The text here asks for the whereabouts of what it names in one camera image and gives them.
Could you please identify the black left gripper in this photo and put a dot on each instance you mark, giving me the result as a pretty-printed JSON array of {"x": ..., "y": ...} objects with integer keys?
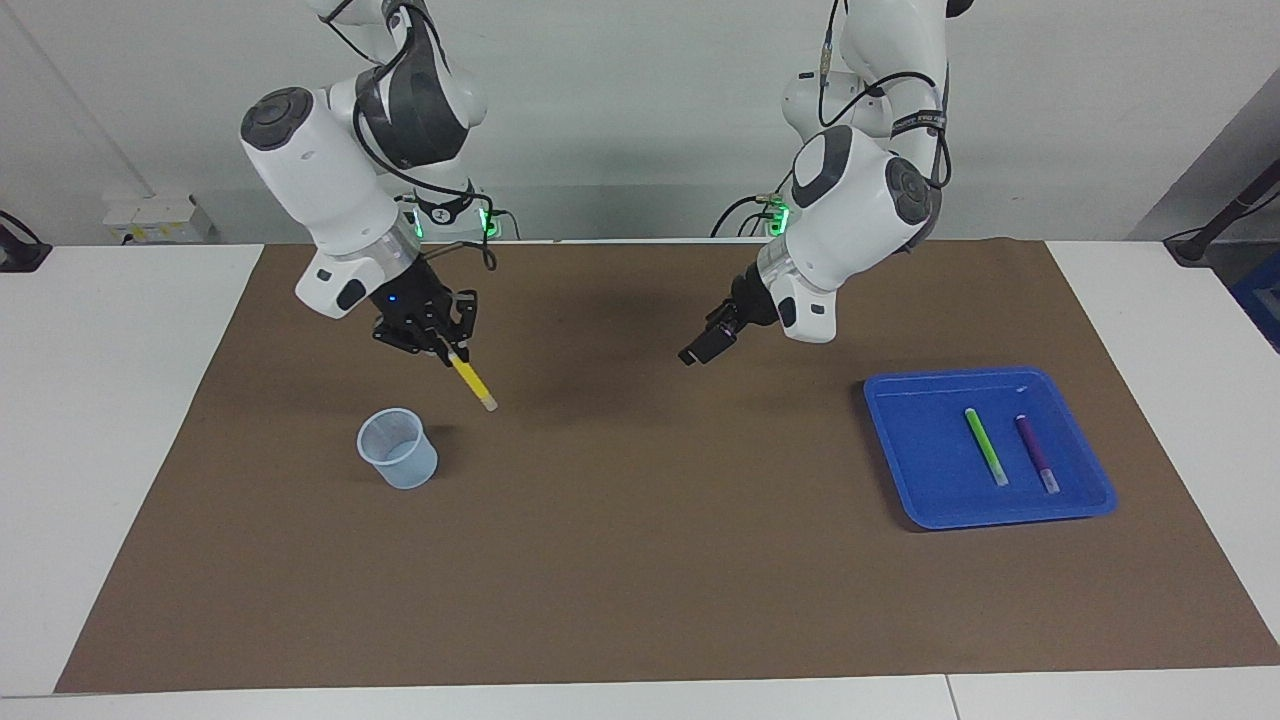
[{"x": 745, "y": 305}]

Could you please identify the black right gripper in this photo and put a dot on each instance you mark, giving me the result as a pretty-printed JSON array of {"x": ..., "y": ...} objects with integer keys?
[{"x": 415, "y": 310}]

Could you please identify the yellow marker pen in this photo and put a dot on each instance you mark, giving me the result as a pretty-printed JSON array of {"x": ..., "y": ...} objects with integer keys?
[{"x": 472, "y": 382}]

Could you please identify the green marker pen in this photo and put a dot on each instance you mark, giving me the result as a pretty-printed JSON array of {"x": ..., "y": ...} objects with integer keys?
[{"x": 986, "y": 447}]

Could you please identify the purple marker pen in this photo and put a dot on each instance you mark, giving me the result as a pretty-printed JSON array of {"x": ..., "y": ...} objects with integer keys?
[{"x": 1037, "y": 455}]

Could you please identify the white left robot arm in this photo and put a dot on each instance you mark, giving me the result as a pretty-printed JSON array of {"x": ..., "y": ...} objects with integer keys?
[{"x": 850, "y": 210}]

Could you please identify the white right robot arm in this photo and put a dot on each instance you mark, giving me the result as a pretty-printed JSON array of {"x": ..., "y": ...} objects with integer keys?
[{"x": 320, "y": 180}]

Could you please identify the clear plastic cup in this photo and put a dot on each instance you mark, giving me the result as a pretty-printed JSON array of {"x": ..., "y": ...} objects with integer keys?
[{"x": 405, "y": 465}]

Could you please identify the brown paper table mat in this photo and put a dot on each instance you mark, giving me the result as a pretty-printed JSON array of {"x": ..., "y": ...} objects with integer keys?
[{"x": 640, "y": 560}]

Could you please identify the blue plastic tray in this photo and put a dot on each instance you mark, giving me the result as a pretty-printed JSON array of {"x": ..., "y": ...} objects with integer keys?
[{"x": 930, "y": 470}]

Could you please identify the black stand base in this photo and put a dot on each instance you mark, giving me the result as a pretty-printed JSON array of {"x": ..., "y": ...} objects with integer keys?
[{"x": 20, "y": 255}]

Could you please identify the black stand with pole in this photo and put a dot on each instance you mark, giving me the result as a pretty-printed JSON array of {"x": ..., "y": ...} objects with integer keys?
[{"x": 1195, "y": 245}]

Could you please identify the blue box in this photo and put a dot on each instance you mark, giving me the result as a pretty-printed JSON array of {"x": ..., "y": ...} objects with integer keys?
[{"x": 1265, "y": 310}]

